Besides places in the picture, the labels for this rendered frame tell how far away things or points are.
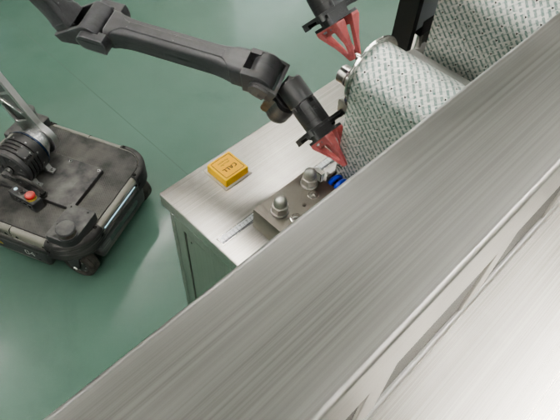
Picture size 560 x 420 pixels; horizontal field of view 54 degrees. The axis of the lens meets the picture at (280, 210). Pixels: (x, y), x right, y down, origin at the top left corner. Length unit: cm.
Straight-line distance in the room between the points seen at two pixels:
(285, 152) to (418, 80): 50
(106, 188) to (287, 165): 104
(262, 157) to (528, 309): 91
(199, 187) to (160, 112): 156
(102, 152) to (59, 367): 84
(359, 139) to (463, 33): 28
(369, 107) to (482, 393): 61
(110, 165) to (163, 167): 35
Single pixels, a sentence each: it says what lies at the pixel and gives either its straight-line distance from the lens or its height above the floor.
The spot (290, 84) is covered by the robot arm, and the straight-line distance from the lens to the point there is 111.
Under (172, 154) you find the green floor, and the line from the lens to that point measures 262.
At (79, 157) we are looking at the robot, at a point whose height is 24.
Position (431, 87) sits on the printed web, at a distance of 95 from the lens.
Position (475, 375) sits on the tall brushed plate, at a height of 144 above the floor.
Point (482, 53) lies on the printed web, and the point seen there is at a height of 127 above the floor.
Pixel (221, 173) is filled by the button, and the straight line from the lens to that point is 129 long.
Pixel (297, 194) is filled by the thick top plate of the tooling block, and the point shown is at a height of 103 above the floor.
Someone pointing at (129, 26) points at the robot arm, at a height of 122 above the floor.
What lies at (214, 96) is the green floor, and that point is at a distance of 290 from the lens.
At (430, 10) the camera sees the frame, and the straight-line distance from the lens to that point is 137.
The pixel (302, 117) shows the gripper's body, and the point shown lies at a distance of 111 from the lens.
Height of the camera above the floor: 189
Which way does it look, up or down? 52 degrees down
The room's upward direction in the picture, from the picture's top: 4 degrees clockwise
